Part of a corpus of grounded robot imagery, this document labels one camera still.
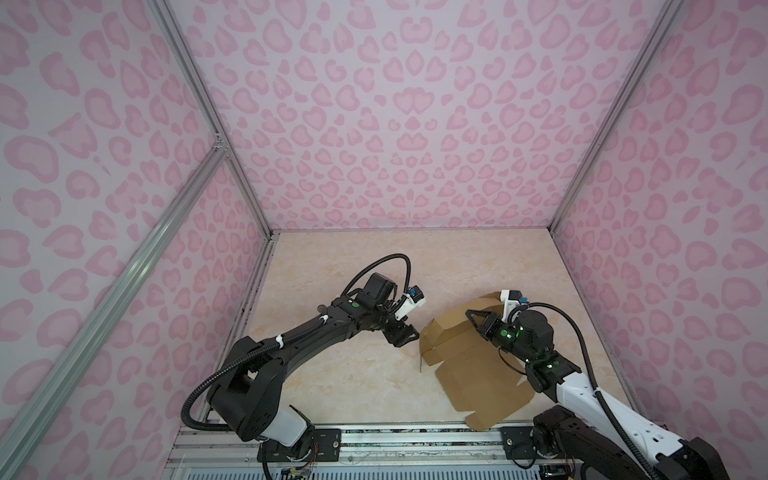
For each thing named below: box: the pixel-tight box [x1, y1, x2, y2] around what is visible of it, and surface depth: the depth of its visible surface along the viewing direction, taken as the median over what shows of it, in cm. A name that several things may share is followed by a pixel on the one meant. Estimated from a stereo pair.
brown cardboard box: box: [420, 292, 534, 431], surface depth 82 cm
